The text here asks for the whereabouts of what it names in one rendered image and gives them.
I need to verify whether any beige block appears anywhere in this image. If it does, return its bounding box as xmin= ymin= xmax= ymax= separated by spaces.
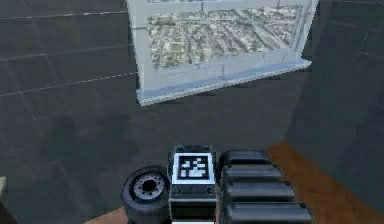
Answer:
xmin=0 ymin=176 xmax=8 ymax=201

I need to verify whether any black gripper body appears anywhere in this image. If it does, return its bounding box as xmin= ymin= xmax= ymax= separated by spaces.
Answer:
xmin=120 ymin=165 xmax=172 ymax=224

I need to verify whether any white framed window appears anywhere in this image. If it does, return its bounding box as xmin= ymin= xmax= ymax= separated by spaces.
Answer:
xmin=125 ymin=0 xmax=320 ymax=107

